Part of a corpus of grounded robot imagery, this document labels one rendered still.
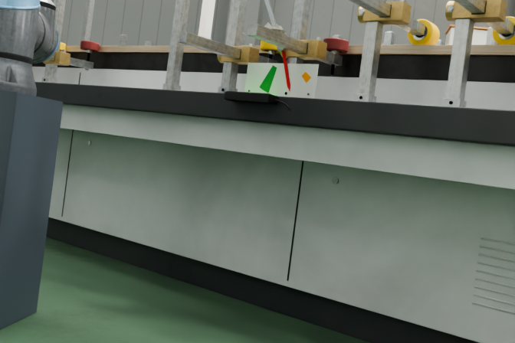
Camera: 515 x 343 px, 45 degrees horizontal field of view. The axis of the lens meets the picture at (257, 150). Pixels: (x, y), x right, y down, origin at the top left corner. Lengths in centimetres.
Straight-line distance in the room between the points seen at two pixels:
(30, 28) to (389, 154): 100
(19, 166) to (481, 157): 114
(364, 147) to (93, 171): 144
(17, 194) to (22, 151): 11
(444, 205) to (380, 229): 21
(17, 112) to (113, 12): 542
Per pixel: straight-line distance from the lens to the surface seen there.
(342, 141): 176
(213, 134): 205
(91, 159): 283
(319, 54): 183
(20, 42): 175
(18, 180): 169
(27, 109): 168
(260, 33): 166
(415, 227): 187
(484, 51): 184
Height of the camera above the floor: 54
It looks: level
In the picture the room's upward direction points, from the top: 7 degrees clockwise
